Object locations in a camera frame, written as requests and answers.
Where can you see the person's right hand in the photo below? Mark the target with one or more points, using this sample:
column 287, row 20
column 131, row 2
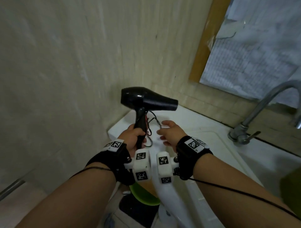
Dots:
column 172, row 135

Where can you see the person's left hand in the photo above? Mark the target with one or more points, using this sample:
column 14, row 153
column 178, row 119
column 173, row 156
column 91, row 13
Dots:
column 128, row 138

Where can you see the person's left fingers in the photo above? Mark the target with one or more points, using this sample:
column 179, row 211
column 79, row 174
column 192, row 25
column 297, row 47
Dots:
column 139, row 137

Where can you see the person's right fingers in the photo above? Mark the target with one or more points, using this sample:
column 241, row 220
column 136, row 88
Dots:
column 164, row 132

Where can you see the black hair dryer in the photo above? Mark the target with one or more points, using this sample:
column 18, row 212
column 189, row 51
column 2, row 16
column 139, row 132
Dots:
column 145, row 98

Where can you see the person's left forearm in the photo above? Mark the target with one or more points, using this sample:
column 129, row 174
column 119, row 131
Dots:
column 77, row 199

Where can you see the person's right forearm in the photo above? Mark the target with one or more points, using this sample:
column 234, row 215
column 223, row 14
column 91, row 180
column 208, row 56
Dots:
column 230, row 199

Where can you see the green plastic basin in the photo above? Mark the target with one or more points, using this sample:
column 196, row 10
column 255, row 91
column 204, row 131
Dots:
column 143, row 196

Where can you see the black container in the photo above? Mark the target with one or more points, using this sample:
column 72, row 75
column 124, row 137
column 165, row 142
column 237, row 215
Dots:
column 138, row 211

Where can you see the metal faucet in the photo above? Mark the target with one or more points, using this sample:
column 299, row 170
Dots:
column 256, row 112

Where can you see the wooden framed window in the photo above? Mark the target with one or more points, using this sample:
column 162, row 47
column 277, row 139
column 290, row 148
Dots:
column 251, row 47

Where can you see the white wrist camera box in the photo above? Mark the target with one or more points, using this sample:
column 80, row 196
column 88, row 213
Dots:
column 164, row 168
column 141, row 165

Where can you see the metal rail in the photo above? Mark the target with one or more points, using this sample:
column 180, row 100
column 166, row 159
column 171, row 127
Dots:
column 11, row 189

